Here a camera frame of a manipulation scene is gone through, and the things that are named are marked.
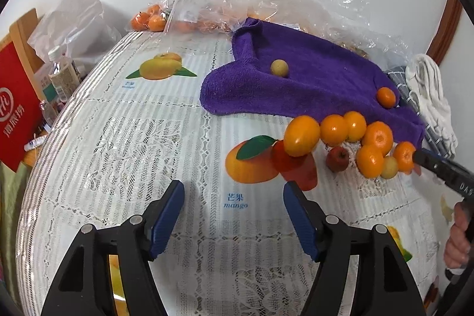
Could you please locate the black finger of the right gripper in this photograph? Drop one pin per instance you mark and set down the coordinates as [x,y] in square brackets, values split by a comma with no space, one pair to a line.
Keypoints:
[442,167]

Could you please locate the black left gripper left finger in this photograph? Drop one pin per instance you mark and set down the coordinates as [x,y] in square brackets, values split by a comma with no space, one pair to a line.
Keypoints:
[82,284]

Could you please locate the orange kumquat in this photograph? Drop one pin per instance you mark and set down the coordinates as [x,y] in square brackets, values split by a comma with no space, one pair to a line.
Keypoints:
[386,97]

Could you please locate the large oval orange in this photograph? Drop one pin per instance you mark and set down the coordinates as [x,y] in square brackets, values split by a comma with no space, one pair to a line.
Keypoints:
[301,136]

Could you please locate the round brownish-green fruit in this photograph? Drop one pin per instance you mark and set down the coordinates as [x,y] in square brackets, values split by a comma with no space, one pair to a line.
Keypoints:
[279,68]

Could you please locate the person's right hand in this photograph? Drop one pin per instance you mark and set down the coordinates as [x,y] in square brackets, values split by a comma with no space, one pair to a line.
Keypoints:
[457,248]

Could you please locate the small yellow-green fruit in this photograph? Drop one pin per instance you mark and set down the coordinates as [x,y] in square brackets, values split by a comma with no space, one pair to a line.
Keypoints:
[390,168]

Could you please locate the orange tangerine front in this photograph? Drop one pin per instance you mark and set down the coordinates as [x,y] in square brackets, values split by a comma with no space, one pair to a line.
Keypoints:
[370,161]

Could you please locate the round orange tangerine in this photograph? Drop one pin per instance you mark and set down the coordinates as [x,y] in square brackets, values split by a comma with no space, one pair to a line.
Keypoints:
[380,135]

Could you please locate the grey checked cloth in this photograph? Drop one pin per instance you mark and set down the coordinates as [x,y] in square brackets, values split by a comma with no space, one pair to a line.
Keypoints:
[411,101]

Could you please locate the white rolled towel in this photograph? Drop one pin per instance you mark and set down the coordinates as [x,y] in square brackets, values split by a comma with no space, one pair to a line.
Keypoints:
[424,81]

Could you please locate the small orange tangerine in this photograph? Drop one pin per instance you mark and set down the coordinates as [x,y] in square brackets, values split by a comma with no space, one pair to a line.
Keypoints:
[356,126]

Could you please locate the small red apple-like fruit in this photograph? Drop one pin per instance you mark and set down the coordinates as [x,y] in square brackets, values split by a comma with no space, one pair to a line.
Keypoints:
[337,159]

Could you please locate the red paper bag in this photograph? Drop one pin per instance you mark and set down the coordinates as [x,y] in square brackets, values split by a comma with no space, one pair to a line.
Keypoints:
[20,114]

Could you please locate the clear plastic bag right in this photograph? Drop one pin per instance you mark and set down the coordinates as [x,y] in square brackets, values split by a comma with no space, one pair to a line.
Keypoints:
[345,23]

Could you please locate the purple towel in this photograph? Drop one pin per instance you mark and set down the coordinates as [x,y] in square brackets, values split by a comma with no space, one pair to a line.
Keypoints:
[324,79]

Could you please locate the clear plastic bottle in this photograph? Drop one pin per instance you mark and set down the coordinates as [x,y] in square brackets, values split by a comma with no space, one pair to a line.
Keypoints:
[63,74]

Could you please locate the translucent white plastic bag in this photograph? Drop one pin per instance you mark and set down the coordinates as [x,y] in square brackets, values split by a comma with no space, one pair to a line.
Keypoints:
[79,30]

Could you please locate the clear plastic bag of oranges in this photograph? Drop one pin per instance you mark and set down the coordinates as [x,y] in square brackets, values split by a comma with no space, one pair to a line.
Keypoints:
[189,16]

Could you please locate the brown wooden door frame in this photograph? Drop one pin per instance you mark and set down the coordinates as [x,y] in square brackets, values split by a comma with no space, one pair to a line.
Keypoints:
[446,31]

